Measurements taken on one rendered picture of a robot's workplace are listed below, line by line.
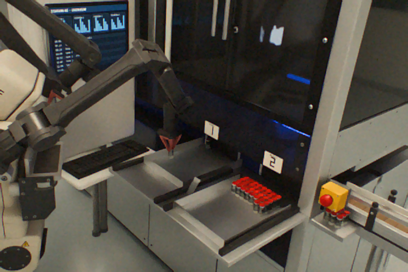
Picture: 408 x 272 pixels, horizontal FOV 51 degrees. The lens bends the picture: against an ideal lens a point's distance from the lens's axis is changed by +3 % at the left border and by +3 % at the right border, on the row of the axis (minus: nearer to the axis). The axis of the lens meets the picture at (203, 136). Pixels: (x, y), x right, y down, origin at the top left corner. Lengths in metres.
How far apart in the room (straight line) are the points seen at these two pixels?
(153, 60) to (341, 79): 0.58
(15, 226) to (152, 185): 0.49
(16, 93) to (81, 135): 0.72
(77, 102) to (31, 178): 0.33
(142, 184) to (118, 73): 0.61
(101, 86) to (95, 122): 0.86
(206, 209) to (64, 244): 1.43
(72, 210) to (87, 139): 1.11
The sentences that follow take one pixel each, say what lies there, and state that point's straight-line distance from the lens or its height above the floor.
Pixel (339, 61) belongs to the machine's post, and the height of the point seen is 1.45.
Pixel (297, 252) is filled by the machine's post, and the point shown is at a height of 0.71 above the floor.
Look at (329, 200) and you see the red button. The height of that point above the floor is 1.01.
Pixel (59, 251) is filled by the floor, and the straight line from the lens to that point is 2.75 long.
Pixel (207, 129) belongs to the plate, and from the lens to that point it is 1.82.
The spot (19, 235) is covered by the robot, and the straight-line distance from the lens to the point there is 1.57.
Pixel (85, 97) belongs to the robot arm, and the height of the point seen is 1.34.
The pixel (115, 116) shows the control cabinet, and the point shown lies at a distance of 2.09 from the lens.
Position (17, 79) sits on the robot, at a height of 1.35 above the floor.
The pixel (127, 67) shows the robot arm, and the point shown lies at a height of 1.43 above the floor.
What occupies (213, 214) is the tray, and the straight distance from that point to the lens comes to 1.51.
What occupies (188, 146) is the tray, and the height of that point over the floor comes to 0.89.
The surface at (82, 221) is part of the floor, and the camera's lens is 2.96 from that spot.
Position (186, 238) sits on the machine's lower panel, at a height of 0.37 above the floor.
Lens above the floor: 1.76
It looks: 25 degrees down
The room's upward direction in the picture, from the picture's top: 5 degrees clockwise
